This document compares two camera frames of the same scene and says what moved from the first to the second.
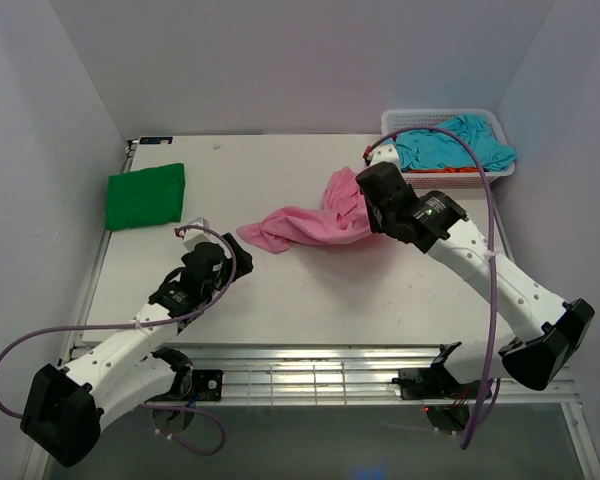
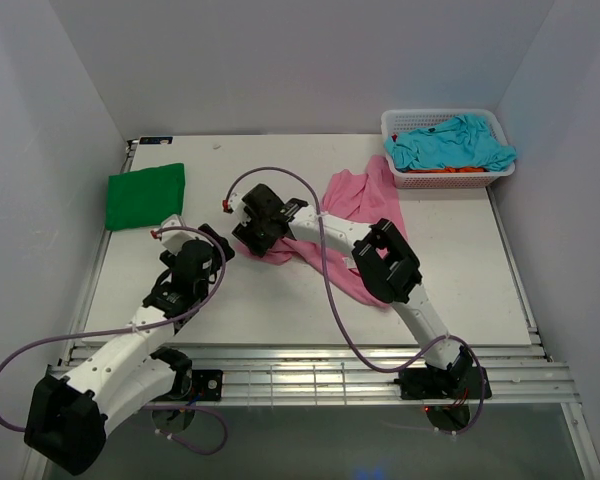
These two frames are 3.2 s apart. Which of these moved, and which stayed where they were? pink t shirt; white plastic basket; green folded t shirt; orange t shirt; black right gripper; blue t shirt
Moved: black right gripper; pink t shirt
Stayed: white plastic basket; green folded t shirt; orange t shirt; blue t shirt
